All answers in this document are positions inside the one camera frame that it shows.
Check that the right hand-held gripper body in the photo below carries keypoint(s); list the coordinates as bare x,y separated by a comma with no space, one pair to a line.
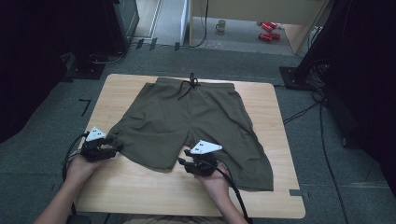
202,163

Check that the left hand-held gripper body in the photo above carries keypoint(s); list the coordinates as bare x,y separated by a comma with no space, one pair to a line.
95,151

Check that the olive green shorts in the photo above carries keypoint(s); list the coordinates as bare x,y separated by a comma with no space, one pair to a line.
174,118

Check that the person's left hand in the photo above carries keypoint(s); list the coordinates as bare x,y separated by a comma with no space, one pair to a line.
81,171

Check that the person's right hand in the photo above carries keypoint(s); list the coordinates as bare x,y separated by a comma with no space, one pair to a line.
214,185

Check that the person's lap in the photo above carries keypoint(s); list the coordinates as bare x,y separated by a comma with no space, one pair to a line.
174,220

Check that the black cabinet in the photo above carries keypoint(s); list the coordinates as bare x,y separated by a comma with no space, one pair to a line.
124,21

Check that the grey mug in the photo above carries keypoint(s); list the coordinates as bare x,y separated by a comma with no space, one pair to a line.
221,25

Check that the red can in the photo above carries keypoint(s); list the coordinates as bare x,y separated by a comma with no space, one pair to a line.
275,35
265,37
266,27
273,24

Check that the black stand base plate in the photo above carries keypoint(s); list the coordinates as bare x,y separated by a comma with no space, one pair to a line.
294,79
85,70

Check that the light wooden furniture frame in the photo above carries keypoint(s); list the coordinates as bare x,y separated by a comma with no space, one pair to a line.
258,9

